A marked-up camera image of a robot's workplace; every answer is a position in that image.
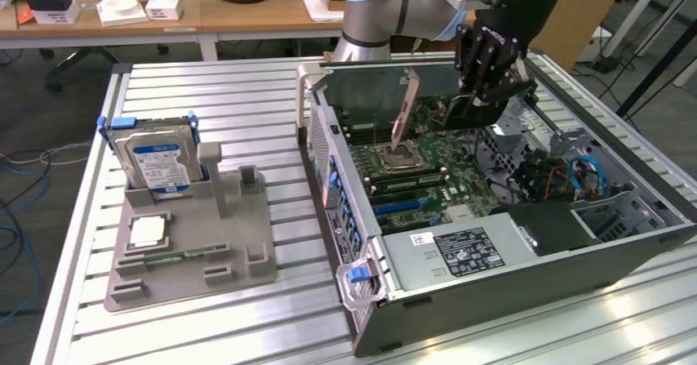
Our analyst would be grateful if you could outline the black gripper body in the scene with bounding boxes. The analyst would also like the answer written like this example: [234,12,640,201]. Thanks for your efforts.
[471,0,563,62]

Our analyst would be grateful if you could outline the wooden cabinet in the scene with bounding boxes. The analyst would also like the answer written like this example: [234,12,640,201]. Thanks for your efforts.
[528,0,635,71]

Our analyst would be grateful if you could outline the white floor cabinet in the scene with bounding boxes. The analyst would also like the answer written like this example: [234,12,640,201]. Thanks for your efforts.
[576,25,615,62]

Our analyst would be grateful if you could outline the grey metal disk bay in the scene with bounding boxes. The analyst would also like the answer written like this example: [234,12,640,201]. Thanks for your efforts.
[479,95,552,168]

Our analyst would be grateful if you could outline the green motherboard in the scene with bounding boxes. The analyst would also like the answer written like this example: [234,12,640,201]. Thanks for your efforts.
[340,114,514,235]

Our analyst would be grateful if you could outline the black tripod pole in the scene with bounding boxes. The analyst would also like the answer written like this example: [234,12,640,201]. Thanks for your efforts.
[618,0,697,118]

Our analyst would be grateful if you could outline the silver CPU socket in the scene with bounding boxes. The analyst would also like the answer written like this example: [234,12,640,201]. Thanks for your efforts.
[378,140,424,174]

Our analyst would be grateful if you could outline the white paper stack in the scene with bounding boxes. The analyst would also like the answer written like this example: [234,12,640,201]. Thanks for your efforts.
[302,0,348,24]

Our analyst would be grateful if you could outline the green RAM stick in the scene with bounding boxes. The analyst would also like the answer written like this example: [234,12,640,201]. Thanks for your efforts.
[372,172,446,189]
[118,249,213,266]

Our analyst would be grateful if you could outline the silver chipset heatsink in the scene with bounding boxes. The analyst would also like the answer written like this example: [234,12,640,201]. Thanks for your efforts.
[444,204,476,221]

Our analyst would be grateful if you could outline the blue expansion slot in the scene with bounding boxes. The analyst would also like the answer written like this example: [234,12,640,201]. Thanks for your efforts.
[372,199,432,216]

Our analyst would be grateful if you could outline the grey power supply unit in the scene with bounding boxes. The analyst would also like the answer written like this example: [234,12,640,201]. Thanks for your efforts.
[380,212,542,293]

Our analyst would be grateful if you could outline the black grey PC case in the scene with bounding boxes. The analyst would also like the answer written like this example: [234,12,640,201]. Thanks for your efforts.
[295,47,697,358]

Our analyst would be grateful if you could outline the small white labelled box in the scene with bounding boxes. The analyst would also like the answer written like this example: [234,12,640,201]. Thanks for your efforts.
[145,0,186,21]

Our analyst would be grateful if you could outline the hard disk blue rails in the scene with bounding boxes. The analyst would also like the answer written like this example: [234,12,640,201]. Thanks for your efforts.
[95,110,205,203]

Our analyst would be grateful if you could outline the grey plastic parts rack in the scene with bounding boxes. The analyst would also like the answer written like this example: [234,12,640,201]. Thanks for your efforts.
[105,140,283,315]

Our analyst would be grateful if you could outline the wooden desk white legs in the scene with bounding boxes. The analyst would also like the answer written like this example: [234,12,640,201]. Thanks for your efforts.
[0,0,500,62]

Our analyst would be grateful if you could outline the black office chair base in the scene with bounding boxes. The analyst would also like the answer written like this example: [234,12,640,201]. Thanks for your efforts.
[46,46,121,93]

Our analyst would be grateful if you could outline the silver CPU chip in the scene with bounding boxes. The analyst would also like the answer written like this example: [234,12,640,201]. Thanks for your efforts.
[129,216,169,248]

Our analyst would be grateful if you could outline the white box dark lid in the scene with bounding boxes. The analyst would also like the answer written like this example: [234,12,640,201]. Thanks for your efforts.
[25,0,83,26]

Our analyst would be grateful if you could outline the blue SATA wire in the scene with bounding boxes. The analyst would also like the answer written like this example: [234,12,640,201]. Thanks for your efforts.
[566,154,611,199]

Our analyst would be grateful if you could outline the white floor cable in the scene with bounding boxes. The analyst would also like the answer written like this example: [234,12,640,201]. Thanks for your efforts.
[5,142,93,166]

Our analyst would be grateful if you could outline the blue floor cable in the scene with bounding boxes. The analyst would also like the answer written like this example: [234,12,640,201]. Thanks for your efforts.
[0,158,46,326]

